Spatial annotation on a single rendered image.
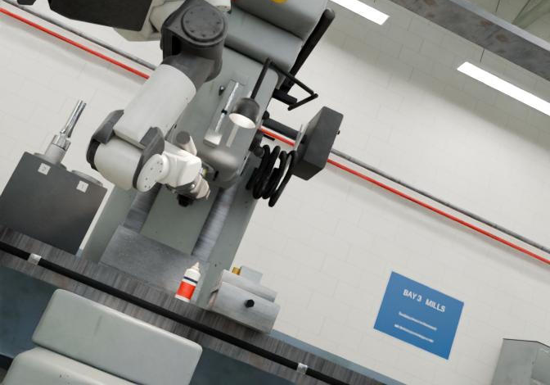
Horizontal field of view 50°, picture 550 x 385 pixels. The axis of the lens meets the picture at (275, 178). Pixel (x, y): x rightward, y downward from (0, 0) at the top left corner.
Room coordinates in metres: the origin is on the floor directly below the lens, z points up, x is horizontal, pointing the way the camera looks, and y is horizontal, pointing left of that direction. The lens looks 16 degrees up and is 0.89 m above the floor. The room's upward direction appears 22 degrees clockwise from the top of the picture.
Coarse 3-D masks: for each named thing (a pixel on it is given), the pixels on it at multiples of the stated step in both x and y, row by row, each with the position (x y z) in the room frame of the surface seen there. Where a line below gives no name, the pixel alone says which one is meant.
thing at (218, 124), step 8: (240, 72) 1.43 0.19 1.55; (232, 80) 1.43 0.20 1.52; (240, 80) 1.43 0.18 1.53; (232, 88) 1.43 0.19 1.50; (240, 88) 1.43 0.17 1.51; (224, 96) 1.43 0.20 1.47; (232, 96) 1.43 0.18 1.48; (224, 104) 1.43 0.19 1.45; (232, 104) 1.43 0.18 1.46; (216, 112) 1.43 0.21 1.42; (224, 112) 1.43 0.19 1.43; (216, 120) 1.43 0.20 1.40; (224, 120) 1.43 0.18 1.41; (216, 128) 1.43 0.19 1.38; (224, 128) 1.44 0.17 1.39; (208, 136) 1.43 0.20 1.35; (216, 136) 1.43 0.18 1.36; (208, 144) 1.46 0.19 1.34; (216, 144) 1.43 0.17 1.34
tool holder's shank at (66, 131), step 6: (78, 102) 1.49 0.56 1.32; (84, 102) 1.50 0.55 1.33; (78, 108) 1.49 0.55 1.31; (72, 114) 1.49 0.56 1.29; (78, 114) 1.49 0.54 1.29; (72, 120) 1.49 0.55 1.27; (66, 126) 1.49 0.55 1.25; (72, 126) 1.49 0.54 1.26; (60, 132) 1.49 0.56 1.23; (66, 132) 1.49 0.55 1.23; (72, 132) 1.50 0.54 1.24
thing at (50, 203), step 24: (24, 168) 1.43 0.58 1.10; (48, 168) 1.44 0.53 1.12; (24, 192) 1.44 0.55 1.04; (48, 192) 1.45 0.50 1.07; (72, 192) 1.47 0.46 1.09; (96, 192) 1.48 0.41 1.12; (0, 216) 1.43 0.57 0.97; (24, 216) 1.45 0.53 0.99; (48, 216) 1.46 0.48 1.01; (72, 216) 1.47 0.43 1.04; (48, 240) 1.47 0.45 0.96; (72, 240) 1.48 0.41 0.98
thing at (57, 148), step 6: (54, 138) 1.48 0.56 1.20; (54, 144) 1.48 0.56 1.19; (60, 144) 1.48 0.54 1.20; (66, 144) 1.49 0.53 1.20; (48, 150) 1.48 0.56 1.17; (54, 150) 1.48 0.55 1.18; (60, 150) 1.48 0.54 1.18; (66, 150) 1.50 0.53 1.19; (54, 156) 1.48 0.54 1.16; (60, 156) 1.49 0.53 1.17
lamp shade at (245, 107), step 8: (240, 104) 1.33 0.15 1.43; (248, 104) 1.33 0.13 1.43; (256, 104) 1.34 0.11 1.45; (232, 112) 1.34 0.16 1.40; (240, 112) 1.33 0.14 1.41; (248, 112) 1.33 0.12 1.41; (256, 112) 1.34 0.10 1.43; (232, 120) 1.39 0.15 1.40; (240, 120) 1.40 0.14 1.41; (248, 120) 1.40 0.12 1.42; (256, 120) 1.35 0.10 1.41; (248, 128) 1.39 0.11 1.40
